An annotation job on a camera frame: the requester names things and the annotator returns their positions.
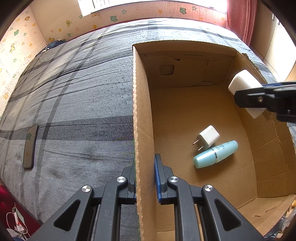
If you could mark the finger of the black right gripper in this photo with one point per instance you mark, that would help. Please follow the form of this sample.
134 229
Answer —
276 99
280 85

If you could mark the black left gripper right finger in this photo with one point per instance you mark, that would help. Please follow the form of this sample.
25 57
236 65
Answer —
201 213

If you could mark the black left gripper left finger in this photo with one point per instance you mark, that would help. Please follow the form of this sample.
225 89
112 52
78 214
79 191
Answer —
92 213

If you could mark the large white power adapter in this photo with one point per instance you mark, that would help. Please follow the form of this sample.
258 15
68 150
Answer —
245 80

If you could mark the brown cardboard box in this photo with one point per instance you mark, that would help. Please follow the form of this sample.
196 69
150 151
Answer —
179 89

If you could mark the beige wardrobe cabinet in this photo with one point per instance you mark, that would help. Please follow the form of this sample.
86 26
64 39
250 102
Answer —
273 45

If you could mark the mint green cosmetic bottle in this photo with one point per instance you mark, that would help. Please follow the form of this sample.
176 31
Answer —
215 154

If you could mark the small white charger plug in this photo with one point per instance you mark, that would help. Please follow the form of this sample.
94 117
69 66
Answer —
207 138

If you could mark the red curtain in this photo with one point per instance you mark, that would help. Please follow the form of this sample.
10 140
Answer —
241 18

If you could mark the black smartphone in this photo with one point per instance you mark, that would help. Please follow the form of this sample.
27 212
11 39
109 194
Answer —
29 149

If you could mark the grey plaid bed cover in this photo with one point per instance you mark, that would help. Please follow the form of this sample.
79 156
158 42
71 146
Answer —
80 94

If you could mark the dark blue cloth bundle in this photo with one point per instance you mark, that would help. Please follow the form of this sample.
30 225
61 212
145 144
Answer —
53 44

